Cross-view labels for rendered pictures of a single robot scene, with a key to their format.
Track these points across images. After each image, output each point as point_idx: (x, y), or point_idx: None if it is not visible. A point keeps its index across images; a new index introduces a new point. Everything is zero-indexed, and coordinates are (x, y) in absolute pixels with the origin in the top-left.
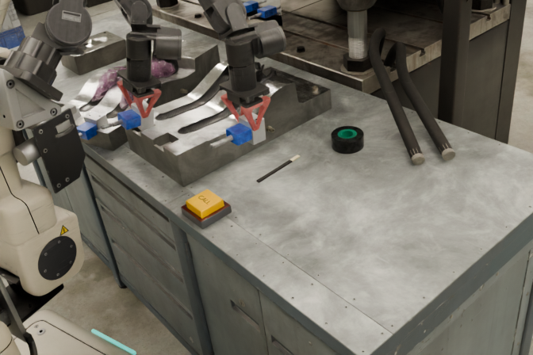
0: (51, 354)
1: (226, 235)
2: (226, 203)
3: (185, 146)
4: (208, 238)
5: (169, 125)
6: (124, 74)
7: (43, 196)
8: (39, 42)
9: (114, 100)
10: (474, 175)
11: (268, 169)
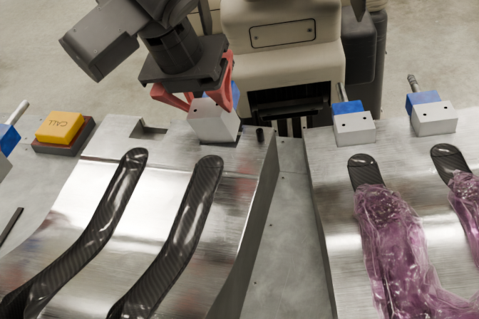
0: None
1: (26, 127)
2: (36, 144)
3: (105, 130)
4: (45, 117)
5: (174, 154)
6: (207, 41)
7: (221, 16)
8: None
9: (408, 189)
10: None
11: (14, 239)
